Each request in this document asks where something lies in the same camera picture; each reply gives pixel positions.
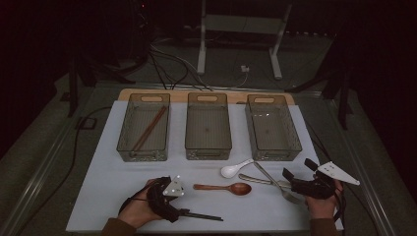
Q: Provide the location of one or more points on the person's right hand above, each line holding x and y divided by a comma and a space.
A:
323, 208

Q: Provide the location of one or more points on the metal table knife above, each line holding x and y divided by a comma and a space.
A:
250, 179

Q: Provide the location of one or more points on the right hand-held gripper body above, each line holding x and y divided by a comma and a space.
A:
318, 188

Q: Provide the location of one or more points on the white ceramic spoon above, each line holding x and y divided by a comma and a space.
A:
228, 171

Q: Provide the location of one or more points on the smoky transparent plastic bin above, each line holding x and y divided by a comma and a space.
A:
272, 141
208, 118
154, 144

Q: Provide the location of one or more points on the white metal stand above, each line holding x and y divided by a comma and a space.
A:
202, 49

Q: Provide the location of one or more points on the metal fork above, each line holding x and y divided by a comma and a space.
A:
291, 196

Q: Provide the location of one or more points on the dark square floor plate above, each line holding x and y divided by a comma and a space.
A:
86, 123

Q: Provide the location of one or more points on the black tripod stand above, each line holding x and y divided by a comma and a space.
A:
344, 105

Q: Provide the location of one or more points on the person's left hand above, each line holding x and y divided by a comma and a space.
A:
137, 213

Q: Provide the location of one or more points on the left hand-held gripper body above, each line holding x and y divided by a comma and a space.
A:
162, 205

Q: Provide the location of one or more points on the brown wooden spoon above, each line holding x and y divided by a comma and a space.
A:
241, 189

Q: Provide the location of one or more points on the white plug adapter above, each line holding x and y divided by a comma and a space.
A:
245, 68

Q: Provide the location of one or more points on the aluminium floor rail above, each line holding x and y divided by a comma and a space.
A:
367, 193
39, 177

